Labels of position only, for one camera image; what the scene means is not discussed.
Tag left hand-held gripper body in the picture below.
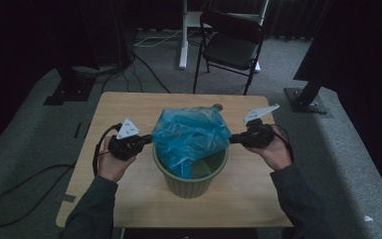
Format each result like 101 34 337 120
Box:
107 118 143 162

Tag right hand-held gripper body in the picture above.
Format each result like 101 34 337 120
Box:
243 104 281 149

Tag blue plastic bag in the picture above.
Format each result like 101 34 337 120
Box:
151 104 232 180

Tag green ribbed plastic bin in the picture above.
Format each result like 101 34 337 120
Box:
152 144 230 199

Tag person's left hand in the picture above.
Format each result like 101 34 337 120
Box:
97 135 138 183

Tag person's right hand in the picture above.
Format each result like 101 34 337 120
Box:
245 127 294 172

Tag metal stand with bolted base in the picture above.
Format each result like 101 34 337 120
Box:
284 79 329 116

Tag grey tape piece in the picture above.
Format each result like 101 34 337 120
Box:
61 193 78 204

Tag black folding chair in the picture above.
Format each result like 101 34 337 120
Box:
192 9 267 97

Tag dark curtain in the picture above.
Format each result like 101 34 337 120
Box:
292 0 382 211

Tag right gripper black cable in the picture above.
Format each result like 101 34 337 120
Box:
270 123 295 164

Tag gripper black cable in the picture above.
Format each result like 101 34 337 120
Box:
92 122 123 177
270 123 295 164

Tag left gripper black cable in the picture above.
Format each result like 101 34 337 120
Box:
92 122 123 177

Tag thin black floor cables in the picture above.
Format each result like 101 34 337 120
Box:
100 53 172 95

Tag black stand with base plate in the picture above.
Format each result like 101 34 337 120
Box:
43 65 96 107

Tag white cable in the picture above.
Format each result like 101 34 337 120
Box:
133 29 184 48

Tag long black looped cable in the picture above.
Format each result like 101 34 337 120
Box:
0 163 77 228

